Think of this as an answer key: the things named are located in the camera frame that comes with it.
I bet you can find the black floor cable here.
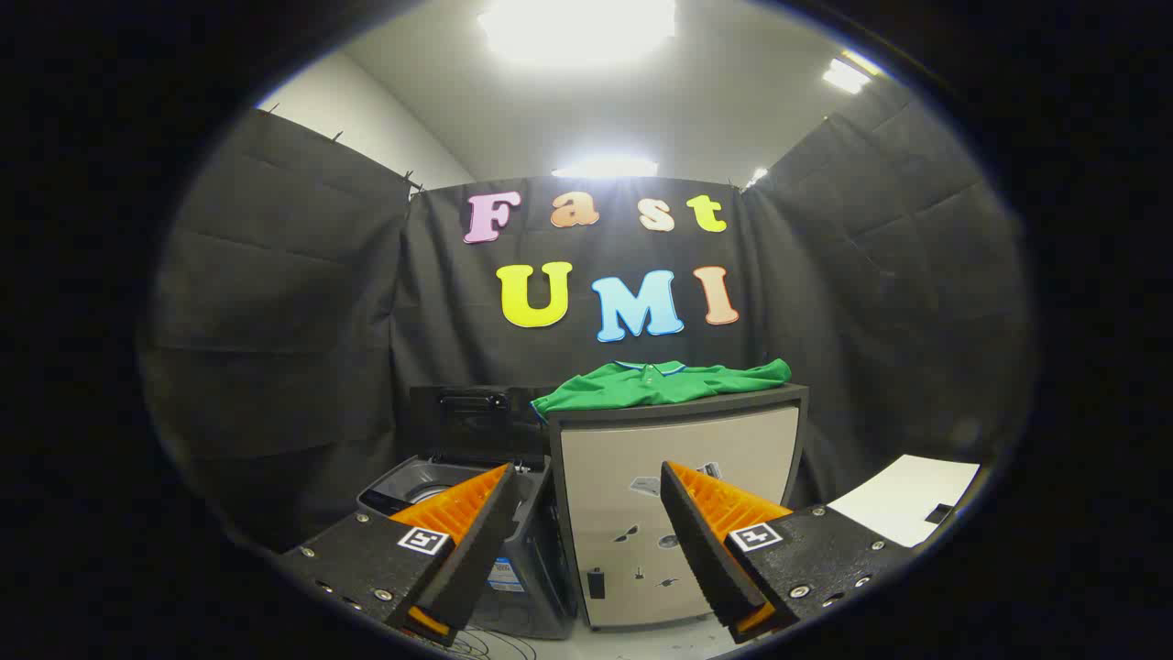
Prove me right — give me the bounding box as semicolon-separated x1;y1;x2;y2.
440;626;543;660

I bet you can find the beige cabinet with dark frame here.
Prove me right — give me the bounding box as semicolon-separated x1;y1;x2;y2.
547;383;811;632

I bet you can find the white flat board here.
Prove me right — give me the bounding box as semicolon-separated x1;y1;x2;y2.
827;454;981;549

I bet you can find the black backdrop cloth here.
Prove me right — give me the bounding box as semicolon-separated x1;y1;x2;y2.
137;78;1036;551

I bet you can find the green polo shirt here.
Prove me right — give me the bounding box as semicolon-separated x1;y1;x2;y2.
530;358;793;421

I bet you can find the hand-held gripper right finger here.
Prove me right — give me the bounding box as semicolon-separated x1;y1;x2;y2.
660;460;917;644

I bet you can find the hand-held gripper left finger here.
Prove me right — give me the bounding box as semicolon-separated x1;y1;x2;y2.
280;463;521;647

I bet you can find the grey washing machine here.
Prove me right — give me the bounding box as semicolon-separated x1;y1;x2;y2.
356;456;576;641

